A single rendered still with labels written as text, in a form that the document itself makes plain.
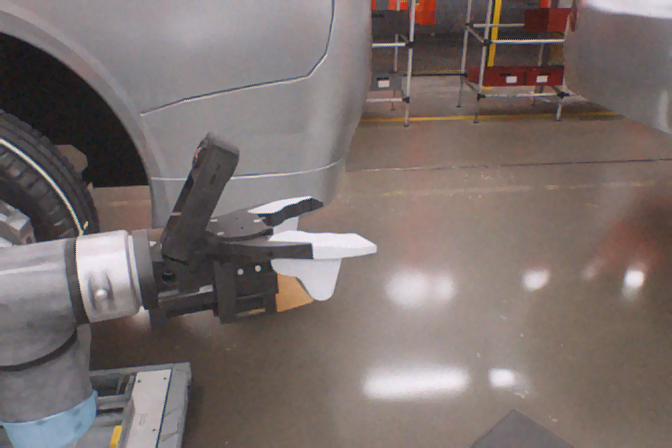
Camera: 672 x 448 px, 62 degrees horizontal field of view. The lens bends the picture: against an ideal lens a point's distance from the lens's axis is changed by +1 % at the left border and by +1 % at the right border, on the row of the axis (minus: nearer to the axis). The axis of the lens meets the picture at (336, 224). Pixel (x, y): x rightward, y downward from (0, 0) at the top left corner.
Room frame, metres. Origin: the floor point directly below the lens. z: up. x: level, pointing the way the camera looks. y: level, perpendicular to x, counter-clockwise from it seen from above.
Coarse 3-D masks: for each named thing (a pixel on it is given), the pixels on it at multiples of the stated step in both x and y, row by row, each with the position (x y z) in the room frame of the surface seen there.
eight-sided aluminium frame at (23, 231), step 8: (0, 200) 1.05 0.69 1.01; (0, 208) 1.03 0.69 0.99; (8, 208) 1.04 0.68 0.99; (0, 216) 1.00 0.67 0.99; (8, 216) 1.02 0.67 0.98; (16, 216) 1.03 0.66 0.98; (24, 216) 1.05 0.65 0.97; (0, 224) 0.99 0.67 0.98; (8, 224) 1.00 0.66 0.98; (16, 224) 1.01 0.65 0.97; (24, 224) 1.03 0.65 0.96; (0, 232) 0.99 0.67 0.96; (8, 232) 0.99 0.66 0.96; (16, 232) 1.00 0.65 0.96; (24, 232) 1.02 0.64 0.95; (32, 232) 1.05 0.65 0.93; (16, 240) 0.99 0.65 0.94; (24, 240) 1.01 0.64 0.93; (32, 240) 1.04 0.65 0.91
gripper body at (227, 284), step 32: (224, 224) 0.45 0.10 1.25; (256, 224) 0.45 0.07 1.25; (160, 256) 0.42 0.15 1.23; (224, 256) 0.42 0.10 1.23; (160, 288) 0.41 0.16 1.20; (192, 288) 0.42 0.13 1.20; (224, 288) 0.41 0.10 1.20; (256, 288) 0.42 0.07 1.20; (160, 320) 0.40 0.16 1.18; (224, 320) 0.40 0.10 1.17
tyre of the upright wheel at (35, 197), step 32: (0, 128) 1.19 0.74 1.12; (0, 160) 1.08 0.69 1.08; (32, 160) 1.16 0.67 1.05; (64, 160) 1.28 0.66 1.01; (0, 192) 1.07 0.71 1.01; (32, 192) 1.08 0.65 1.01; (64, 192) 1.18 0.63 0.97; (32, 224) 1.08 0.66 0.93; (64, 224) 1.10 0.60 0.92; (96, 224) 1.28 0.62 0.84
